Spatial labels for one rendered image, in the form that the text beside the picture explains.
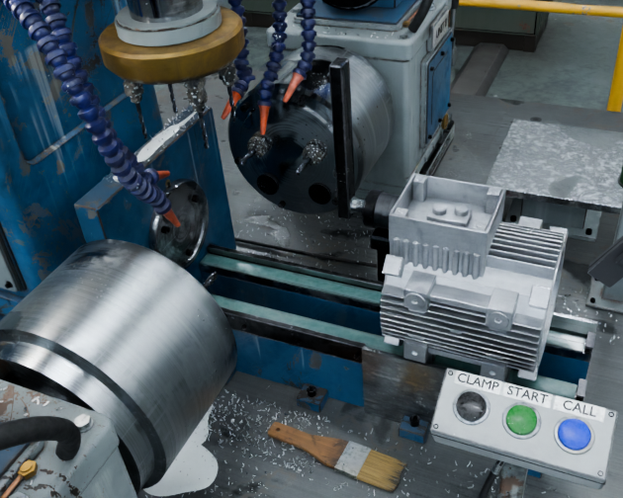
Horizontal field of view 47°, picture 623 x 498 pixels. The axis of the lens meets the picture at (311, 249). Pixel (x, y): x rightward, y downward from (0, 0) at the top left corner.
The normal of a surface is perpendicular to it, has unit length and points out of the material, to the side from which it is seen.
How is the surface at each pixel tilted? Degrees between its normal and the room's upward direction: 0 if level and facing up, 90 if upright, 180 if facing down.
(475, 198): 90
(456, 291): 0
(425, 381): 90
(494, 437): 26
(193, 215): 90
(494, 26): 90
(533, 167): 0
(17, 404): 0
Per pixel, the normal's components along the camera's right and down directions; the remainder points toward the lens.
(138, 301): 0.36, -0.61
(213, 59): 0.67, 0.41
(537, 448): -0.24, -0.46
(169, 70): 0.07, 0.61
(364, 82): 0.62, -0.40
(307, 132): -0.40, 0.58
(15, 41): 0.91, 0.19
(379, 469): -0.07, -0.77
